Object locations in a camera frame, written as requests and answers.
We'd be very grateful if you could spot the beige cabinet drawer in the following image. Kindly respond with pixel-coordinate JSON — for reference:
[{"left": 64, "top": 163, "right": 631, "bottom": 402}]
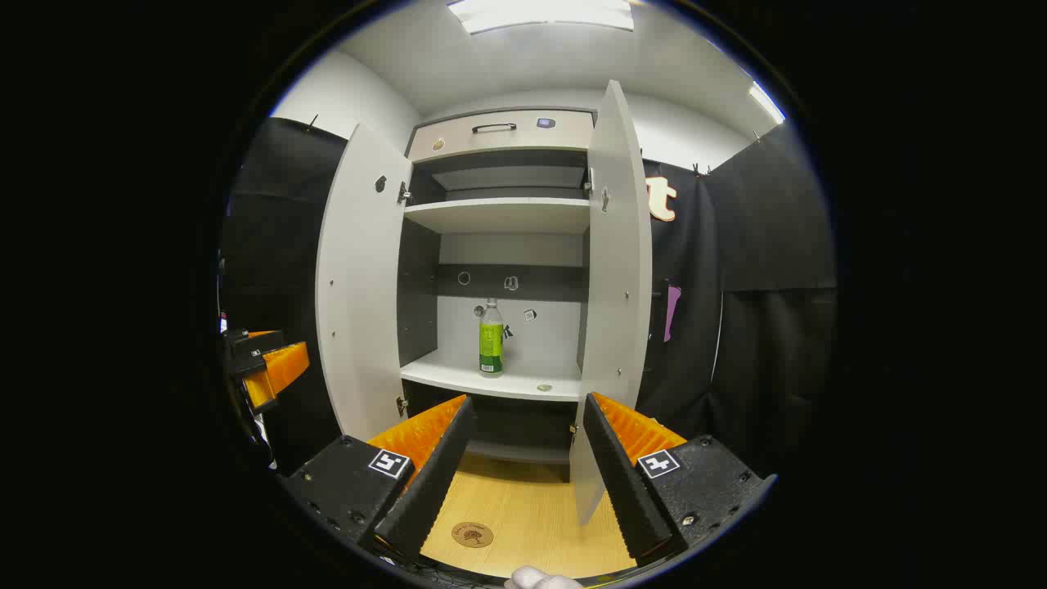
[{"left": 407, "top": 109, "right": 595, "bottom": 163}]

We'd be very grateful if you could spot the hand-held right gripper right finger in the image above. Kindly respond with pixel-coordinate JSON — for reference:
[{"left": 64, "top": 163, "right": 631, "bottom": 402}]
[{"left": 581, "top": 392, "right": 777, "bottom": 567}]

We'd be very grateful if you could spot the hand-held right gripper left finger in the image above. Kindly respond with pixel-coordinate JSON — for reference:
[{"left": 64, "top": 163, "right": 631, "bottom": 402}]
[{"left": 278, "top": 394, "right": 477, "bottom": 566}]

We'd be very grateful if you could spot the green label bottle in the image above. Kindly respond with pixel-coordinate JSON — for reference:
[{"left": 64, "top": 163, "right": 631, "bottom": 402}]
[{"left": 479, "top": 298, "right": 506, "bottom": 379}]

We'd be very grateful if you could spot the small ceiling light panel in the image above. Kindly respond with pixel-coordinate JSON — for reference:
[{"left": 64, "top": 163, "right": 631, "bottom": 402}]
[{"left": 748, "top": 80, "right": 787, "bottom": 126}]

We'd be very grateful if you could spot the large ceiling light panel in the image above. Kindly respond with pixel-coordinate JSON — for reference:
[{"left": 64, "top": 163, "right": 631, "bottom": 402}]
[{"left": 446, "top": 0, "right": 636, "bottom": 35}]

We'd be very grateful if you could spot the white cabinet door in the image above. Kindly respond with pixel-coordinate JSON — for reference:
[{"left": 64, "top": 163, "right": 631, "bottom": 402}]
[
  {"left": 568, "top": 79, "right": 654, "bottom": 527},
  {"left": 315, "top": 123, "right": 414, "bottom": 443}
]

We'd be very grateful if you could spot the white cabinet body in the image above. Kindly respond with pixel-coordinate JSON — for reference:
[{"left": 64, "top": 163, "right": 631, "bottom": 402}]
[{"left": 397, "top": 106, "right": 598, "bottom": 483}]

